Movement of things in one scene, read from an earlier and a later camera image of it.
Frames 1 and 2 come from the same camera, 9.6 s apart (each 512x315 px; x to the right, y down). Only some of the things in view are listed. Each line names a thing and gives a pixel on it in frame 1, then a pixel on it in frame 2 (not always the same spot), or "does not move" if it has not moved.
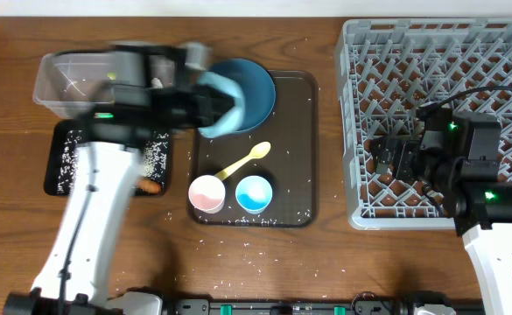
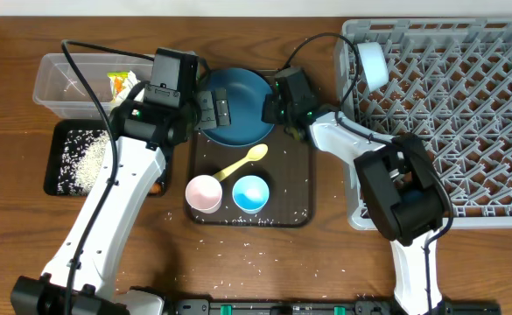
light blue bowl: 242,80 -> 375,62
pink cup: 207,193 does not move
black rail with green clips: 302,307 does not move
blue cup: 254,193 does not move
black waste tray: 155,177 does not move
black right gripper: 388,154 -> 271,108
